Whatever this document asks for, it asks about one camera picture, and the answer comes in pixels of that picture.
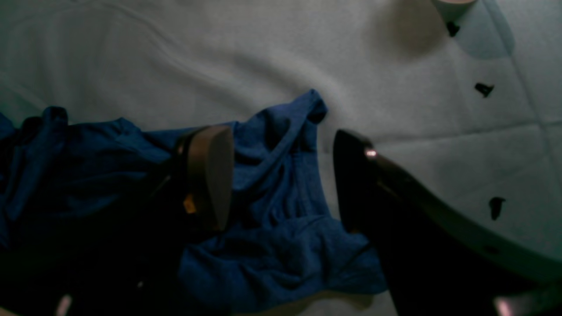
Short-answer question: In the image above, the blue t-shirt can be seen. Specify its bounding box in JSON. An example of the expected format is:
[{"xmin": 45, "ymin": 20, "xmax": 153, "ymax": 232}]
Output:
[{"xmin": 1, "ymin": 90, "xmax": 387, "ymax": 316}]

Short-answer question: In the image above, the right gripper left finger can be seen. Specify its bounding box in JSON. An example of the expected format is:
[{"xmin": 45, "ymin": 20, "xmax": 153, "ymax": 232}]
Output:
[{"xmin": 1, "ymin": 125, "xmax": 234, "ymax": 316}]

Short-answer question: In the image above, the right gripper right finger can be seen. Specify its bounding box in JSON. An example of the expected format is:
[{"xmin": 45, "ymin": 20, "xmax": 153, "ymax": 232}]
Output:
[{"xmin": 333, "ymin": 129, "xmax": 561, "ymax": 316}]

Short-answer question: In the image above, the light blue table cloth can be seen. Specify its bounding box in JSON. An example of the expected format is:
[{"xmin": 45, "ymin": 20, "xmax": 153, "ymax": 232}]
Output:
[{"xmin": 1, "ymin": 0, "xmax": 561, "ymax": 316}]

